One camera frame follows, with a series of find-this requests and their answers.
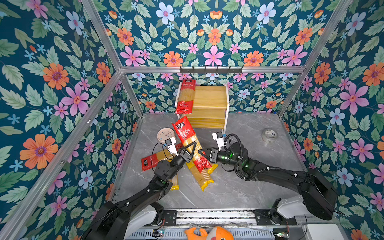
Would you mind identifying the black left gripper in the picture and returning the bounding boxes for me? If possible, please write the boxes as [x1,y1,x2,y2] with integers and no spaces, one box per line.
[167,141,197,182]

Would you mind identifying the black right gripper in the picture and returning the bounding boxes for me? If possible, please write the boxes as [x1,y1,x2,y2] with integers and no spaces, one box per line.
[198,148,242,170]

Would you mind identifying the red spaghetti bag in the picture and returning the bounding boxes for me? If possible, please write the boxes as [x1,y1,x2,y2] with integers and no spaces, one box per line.
[175,79,196,115]
[173,116,212,173]
[141,143,182,171]

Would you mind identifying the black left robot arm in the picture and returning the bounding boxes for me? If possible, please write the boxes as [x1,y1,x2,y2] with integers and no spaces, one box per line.
[81,142,197,240]

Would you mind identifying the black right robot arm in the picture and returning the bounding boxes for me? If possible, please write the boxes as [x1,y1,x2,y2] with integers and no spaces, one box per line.
[199,143,339,221]

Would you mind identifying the yellow pasta bag right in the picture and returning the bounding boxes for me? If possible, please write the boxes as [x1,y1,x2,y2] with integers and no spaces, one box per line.
[208,164,219,174]

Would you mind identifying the yellow pasta bag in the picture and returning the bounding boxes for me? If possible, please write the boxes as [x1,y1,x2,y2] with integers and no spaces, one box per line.
[170,175,180,191]
[208,164,219,174]
[186,162,215,191]

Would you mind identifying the yellow pasta bag left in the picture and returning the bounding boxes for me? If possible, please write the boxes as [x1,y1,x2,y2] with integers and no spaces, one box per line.
[186,162,215,191]

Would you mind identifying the yellow pasta bag bottom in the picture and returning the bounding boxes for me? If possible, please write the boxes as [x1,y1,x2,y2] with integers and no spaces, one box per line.
[170,175,180,191]

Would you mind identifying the pink round clock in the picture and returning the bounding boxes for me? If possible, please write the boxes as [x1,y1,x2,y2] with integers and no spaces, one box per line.
[157,128,175,144]

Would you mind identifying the orange plush toy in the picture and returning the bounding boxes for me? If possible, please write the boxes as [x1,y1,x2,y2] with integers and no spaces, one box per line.
[184,227,234,240]

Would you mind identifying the white box corner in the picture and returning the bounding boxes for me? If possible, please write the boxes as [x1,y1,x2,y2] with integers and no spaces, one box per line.
[305,224,344,240]

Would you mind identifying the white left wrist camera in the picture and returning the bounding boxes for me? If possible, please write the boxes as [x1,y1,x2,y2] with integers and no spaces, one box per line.
[165,137,179,156]

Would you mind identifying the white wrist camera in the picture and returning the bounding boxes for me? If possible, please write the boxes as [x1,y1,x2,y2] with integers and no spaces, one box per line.
[165,137,179,156]
[212,132,226,151]

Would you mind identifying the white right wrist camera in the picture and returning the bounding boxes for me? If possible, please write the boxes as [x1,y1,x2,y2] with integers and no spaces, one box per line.
[212,132,226,151]

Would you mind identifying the black hook rail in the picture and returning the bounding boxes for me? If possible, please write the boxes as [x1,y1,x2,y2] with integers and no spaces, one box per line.
[179,66,243,75]

